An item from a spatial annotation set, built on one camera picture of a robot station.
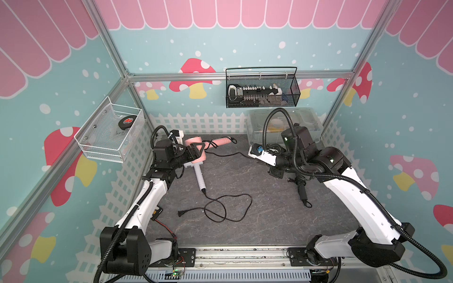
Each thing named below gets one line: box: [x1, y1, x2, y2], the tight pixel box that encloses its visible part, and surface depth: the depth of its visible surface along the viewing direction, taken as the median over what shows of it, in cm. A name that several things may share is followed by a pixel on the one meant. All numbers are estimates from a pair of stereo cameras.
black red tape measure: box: [117, 114, 138, 131], surface depth 80 cm
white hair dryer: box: [183, 161, 207, 191], surface depth 99 cm
